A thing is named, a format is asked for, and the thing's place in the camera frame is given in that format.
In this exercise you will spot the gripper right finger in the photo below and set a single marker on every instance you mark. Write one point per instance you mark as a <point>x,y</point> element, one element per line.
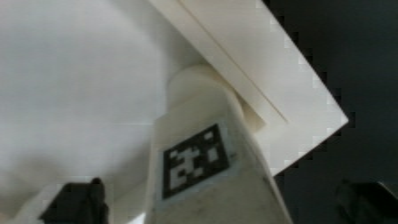
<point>367,202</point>

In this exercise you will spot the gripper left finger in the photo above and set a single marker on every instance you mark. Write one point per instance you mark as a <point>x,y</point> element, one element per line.
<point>68,204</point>

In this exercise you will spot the white leg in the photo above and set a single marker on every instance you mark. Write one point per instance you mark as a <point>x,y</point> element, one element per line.
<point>210,185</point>

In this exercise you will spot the white square tabletop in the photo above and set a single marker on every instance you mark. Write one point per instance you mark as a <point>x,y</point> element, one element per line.
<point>90,52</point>

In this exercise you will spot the white U-shaped fence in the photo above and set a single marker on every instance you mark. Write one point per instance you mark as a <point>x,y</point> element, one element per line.
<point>299,110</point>

